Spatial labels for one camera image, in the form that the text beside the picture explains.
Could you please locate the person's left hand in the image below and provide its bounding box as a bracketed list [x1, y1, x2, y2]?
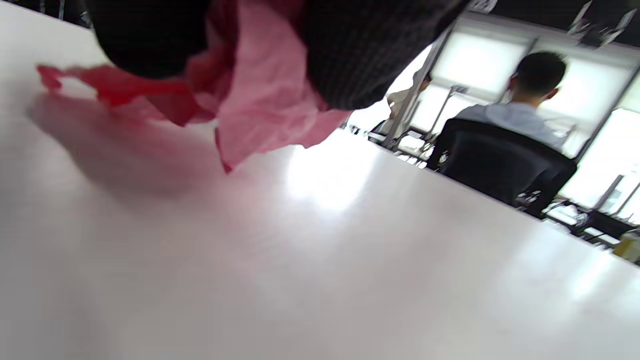
[85, 0, 471, 112]

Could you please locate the pink wrinkled paper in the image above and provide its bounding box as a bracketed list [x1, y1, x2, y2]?
[36, 0, 352, 174]

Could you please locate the white desk leg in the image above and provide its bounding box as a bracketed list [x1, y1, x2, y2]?
[381, 25, 455, 151]

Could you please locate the black mesh office chair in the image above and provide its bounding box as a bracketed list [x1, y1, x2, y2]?
[427, 118, 579, 220]

